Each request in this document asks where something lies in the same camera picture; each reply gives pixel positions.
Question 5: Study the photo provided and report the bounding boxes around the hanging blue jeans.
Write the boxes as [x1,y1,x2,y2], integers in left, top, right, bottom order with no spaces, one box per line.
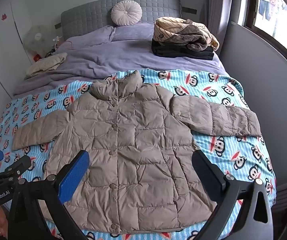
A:
[258,0,273,21]

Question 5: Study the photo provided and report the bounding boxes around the round pleated cream cushion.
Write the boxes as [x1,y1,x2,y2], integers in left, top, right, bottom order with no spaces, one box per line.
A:
[111,0,143,27]

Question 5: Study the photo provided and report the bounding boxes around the grey quilted bed headboard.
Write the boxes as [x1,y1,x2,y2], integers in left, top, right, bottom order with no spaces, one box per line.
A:
[55,0,198,42]

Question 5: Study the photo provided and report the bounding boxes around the brown fleece garment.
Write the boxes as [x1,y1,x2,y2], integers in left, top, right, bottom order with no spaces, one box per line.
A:
[174,19,212,52]

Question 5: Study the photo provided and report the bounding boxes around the cream quilted jacket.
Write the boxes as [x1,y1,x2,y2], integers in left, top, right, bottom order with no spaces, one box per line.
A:
[25,52,68,78]

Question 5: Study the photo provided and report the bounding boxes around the white standing fan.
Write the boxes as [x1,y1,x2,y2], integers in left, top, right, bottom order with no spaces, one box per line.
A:
[23,24,54,57]

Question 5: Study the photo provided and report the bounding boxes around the beige striped garment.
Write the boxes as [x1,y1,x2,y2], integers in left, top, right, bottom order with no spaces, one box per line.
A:
[154,16,220,51]

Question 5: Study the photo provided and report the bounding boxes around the black folded clothes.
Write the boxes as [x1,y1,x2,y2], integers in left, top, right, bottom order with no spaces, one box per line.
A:
[151,38,215,61]

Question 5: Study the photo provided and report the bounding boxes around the purple duvet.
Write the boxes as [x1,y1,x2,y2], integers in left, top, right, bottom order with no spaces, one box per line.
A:
[13,22,227,97]

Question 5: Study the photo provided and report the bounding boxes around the blue monkey print blanket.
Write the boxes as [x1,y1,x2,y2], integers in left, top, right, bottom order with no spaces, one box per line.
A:
[0,68,277,240]

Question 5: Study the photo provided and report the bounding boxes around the person's left hand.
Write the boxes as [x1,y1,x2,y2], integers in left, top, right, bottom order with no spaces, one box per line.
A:
[0,207,9,234]

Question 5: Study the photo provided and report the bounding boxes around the purple pillow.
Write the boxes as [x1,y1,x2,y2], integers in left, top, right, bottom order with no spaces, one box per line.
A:
[109,22,157,42]

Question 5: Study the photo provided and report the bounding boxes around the grey curtain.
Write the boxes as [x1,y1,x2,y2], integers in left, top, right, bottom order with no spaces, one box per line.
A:
[205,0,234,55]

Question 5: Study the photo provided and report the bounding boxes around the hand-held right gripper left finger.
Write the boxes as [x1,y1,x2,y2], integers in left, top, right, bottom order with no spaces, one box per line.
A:
[7,150,90,240]

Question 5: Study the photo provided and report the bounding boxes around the dark framed window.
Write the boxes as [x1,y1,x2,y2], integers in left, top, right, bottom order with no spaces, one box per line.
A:
[243,0,287,67]

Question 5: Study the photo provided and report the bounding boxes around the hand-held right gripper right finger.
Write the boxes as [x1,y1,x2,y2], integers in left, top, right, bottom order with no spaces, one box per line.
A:
[192,150,277,240]

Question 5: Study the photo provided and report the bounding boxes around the taupe puffer jacket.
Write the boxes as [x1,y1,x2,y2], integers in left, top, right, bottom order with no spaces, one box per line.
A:
[11,70,262,232]

